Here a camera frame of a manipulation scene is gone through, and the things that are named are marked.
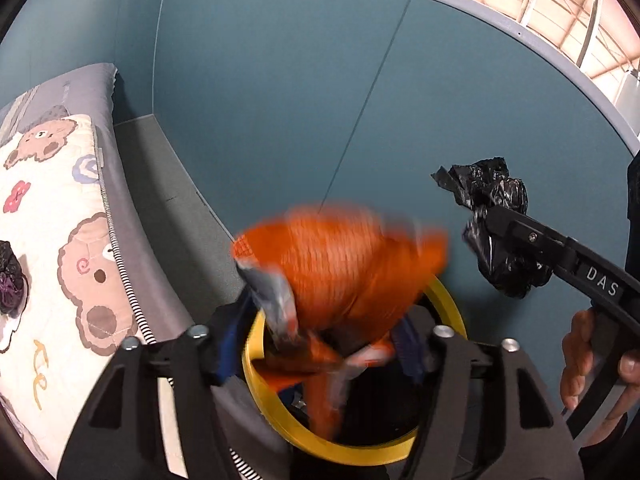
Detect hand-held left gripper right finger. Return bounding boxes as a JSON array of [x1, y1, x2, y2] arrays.
[[392, 310, 586, 480]]

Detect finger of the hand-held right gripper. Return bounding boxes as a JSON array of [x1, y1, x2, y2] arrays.
[[483, 204, 577, 274]]

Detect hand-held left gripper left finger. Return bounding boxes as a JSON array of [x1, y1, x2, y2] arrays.
[[56, 290, 256, 480]]

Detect black plastic bag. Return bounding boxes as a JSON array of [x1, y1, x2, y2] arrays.
[[431, 156, 553, 300]]

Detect yellow rimmed black trash bin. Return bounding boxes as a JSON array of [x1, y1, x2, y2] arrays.
[[241, 275, 468, 466]]

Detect orange foil snack wrapper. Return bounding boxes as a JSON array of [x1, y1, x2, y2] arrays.
[[231, 202, 449, 441]]

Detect dark plastic bag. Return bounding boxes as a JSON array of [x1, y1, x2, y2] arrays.
[[0, 241, 29, 318]]

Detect person's right hand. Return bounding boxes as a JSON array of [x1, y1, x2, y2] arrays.
[[559, 309, 640, 421]]

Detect bear print blanket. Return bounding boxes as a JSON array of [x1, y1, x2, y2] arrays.
[[0, 112, 151, 478]]

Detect metal window bars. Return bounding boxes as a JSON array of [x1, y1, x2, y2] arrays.
[[465, 0, 640, 81]]

